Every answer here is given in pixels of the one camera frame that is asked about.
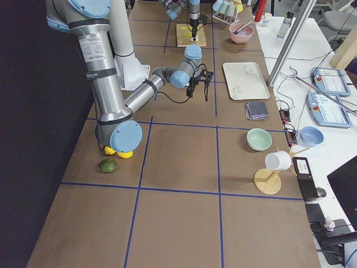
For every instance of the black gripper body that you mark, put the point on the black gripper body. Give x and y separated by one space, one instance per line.
193 20
198 79

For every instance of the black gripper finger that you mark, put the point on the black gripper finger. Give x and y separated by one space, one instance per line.
193 32
190 90

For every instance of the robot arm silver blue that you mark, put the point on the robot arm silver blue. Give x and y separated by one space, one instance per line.
115 107
174 8

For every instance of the beige bear tray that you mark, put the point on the beige bear tray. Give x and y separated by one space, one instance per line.
245 81

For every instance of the bamboo cutting board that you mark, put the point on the bamboo cutting board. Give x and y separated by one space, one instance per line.
183 41

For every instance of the blue cup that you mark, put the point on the blue cup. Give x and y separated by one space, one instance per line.
217 5

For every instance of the green cup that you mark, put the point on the green cup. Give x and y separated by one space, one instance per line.
223 7

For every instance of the grey cup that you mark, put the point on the grey cup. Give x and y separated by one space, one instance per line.
230 10

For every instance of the pink bowl with ice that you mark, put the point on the pink bowl with ice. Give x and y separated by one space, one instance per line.
242 36

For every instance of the yellow cup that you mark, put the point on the yellow cup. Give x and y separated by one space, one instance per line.
238 6

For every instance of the grey folded cloth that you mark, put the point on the grey folded cloth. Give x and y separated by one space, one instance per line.
256 110

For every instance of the red cylinder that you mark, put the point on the red cylinder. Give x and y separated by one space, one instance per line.
259 8

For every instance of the cream paper cup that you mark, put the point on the cream paper cup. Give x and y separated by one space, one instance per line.
267 18

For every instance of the green ceramic bowl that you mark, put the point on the green ceramic bowl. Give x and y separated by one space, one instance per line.
259 139

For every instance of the yellow lemon right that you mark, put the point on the yellow lemon right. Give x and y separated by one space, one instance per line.
125 155

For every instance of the yellow lemon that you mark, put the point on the yellow lemon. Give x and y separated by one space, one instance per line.
109 151
125 155

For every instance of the clear water bottle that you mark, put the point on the clear water bottle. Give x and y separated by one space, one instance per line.
285 24

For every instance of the yellow lemon left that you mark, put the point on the yellow lemon left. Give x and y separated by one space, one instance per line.
109 151

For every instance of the white mug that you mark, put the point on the white mug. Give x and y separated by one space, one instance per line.
279 160

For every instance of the green avocado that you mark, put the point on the green avocado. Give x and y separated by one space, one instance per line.
107 166

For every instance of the blue bowl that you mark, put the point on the blue bowl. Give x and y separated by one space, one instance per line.
311 136

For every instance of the wooden mug stand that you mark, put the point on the wooden mug stand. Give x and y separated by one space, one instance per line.
268 181

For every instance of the teach pendant upper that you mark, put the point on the teach pendant upper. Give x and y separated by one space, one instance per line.
331 80

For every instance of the teach pendant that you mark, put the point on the teach pendant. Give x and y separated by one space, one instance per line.
331 80
326 112

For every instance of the teach pendant lower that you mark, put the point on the teach pendant lower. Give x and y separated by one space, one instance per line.
326 112

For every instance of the black device box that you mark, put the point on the black device box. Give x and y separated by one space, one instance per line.
305 179

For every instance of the black computer mouse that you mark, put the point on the black computer mouse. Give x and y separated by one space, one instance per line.
321 193

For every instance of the white wire cup rack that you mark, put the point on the white wire cup rack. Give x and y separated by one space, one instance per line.
226 19

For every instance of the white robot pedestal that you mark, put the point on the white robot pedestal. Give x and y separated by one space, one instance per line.
131 73

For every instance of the aluminium frame post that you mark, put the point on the aluminium frame post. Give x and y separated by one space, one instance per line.
296 28

